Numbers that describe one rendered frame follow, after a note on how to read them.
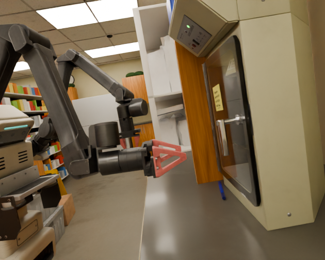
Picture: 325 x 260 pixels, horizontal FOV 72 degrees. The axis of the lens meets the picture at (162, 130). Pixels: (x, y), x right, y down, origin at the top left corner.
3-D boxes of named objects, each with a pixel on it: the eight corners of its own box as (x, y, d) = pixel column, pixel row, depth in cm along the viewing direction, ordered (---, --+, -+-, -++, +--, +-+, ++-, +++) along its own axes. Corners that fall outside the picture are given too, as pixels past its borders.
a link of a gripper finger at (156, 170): (181, 138, 55) (144, 144, 55) (185, 142, 48) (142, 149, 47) (185, 165, 55) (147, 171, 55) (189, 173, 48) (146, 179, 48)
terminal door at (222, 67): (222, 172, 82) (205, 62, 78) (261, 209, 51) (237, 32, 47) (220, 172, 82) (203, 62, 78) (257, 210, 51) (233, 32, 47)
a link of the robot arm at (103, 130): (90, 171, 61) (69, 176, 53) (85, 129, 62) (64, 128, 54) (130, 165, 58) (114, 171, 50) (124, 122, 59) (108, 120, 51)
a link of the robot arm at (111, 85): (79, 66, 118) (63, 56, 108) (85, 57, 117) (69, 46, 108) (131, 107, 99) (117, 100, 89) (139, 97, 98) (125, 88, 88)
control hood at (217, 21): (205, 57, 78) (200, 27, 77) (240, 20, 46) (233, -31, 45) (173, 62, 78) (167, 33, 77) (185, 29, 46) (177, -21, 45)
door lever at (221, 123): (245, 153, 53) (241, 151, 56) (239, 114, 52) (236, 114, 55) (223, 157, 53) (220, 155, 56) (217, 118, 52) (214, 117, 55)
